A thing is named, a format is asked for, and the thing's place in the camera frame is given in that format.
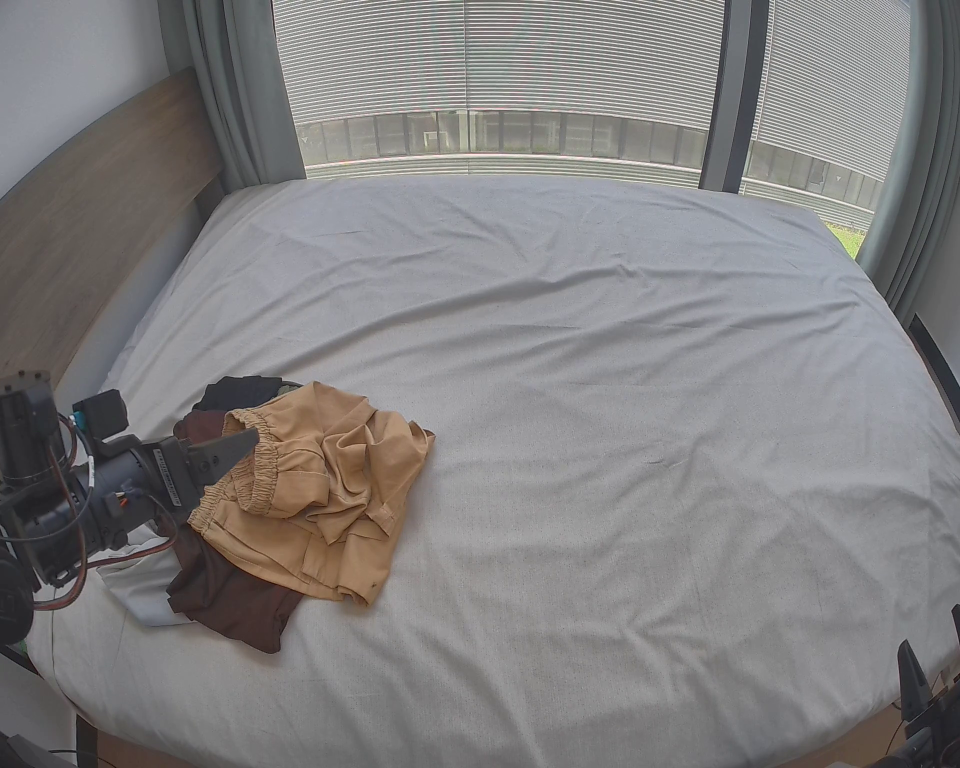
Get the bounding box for grey-green curtain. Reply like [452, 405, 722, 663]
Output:
[855, 0, 960, 320]
[180, 0, 309, 192]

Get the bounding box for window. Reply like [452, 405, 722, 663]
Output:
[271, 0, 912, 260]

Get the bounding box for bed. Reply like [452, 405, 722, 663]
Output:
[0, 66, 960, 768]

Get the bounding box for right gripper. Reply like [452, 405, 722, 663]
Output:
[897, 603, 960, 768]

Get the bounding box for brown garment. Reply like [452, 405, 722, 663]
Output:
[166, 411, 301, 654]

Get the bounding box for black garment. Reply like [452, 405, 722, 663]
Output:
[191, 377, 290, 415]

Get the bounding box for white garment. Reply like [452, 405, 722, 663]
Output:
[97, 543, 189, 627]

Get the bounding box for tan shorts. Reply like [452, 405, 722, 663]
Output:
[186, 381, 438, 609]

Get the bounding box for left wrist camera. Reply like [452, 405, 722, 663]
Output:
[72, 388, 130, 445]

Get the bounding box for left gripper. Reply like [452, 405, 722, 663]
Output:
[86, 427, 260, 537]

